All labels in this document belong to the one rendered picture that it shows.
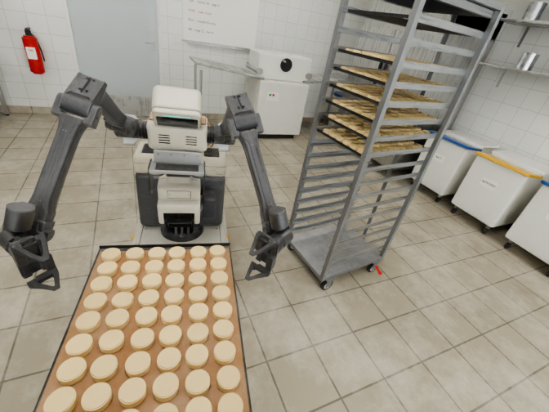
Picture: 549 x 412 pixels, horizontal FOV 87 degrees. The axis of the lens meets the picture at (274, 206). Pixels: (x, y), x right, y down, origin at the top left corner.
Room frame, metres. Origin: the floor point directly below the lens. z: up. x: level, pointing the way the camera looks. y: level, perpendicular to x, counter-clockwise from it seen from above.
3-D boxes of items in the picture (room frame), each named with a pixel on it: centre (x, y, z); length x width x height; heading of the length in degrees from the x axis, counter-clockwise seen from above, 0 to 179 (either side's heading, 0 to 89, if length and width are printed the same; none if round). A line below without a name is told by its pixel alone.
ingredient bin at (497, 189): (3.02, -2.40, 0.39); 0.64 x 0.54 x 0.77; 120
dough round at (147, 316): (0.43, 0.26, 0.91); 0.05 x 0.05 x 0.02
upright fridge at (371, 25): (4.49, -1.43, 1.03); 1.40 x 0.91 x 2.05; 29
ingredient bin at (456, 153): (3.59, -2.08, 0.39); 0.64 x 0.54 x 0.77; 122
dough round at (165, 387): (0.28, 0.15, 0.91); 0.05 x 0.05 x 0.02
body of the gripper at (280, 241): (0.69, -0.01, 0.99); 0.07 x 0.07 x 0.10; 63
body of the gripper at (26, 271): (0.49, 0.59, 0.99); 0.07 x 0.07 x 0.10; 63
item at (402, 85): (1.67, -0.65, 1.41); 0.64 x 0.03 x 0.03; 126
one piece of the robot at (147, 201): (1.62, 0.62, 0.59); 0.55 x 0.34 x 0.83; 108
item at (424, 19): (1.67, -0.65, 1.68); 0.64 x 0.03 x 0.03; 126
